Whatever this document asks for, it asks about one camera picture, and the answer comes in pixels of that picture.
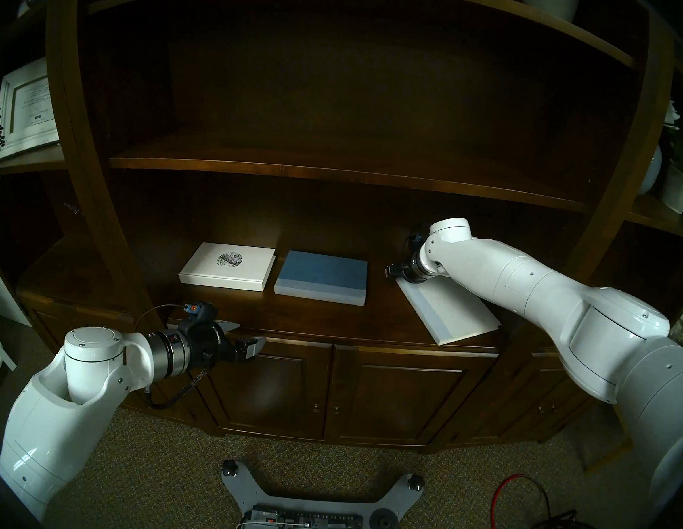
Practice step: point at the grey metal robot base plate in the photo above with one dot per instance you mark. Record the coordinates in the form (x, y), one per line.
(321, 496)

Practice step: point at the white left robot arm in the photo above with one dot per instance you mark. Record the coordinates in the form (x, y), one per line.
(55, 422)

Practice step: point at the small light wooden table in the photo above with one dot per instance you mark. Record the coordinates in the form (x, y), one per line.
(606, 456)

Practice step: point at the cream book with grey spine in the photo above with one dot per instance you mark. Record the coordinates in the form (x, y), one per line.
(448, 311)

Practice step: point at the blue book with grey spine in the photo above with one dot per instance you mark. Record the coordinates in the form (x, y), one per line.
(323, 277)

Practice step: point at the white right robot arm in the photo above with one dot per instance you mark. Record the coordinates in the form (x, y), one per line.
(574, 315)

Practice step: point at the black round rubber pad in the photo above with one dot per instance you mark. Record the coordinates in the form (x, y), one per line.
(385, 525)

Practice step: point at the white flower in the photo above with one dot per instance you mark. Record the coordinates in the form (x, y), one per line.
(672, 114)

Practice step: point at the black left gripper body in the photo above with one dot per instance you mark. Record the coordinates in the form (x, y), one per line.
(204, 342)

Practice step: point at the white framed certificate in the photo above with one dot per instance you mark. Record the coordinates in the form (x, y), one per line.
(31, 109)

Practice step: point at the black star knob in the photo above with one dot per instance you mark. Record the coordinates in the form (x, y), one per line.
(230, 468)
(417, 481)

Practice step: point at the white book with round emblem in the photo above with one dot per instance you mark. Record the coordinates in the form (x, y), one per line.
(226, 268)

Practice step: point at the black electronics module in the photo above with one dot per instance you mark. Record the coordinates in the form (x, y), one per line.
(303, 521)

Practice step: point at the white round vase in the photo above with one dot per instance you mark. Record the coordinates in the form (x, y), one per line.
(651, 173)

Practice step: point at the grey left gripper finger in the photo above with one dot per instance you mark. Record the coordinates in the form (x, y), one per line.
(228, 325)
(249, 347)

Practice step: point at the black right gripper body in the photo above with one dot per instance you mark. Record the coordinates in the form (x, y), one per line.
(399, 270)

